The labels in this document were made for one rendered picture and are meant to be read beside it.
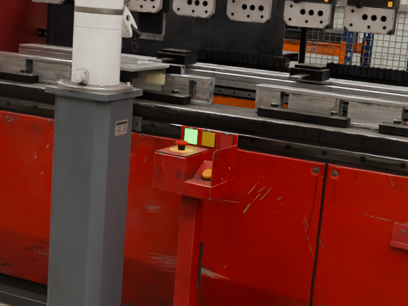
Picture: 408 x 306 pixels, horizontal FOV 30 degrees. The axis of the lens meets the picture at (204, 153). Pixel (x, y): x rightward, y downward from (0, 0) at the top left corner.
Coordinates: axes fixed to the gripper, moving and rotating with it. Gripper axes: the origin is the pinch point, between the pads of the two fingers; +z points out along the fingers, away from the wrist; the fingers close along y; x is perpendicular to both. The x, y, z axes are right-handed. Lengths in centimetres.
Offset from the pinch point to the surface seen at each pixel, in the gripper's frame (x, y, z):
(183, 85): -1.4, -16.4, 17.4
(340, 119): 3, -74, 19
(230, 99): -110, 39, 141
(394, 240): 29, -97, 41
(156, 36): -13.1, -3.2, 6.5
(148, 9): -15.4, -1.7, -3.4
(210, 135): 24.5, -39.9, 10.7
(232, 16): -16.9, -33.1, -2.5
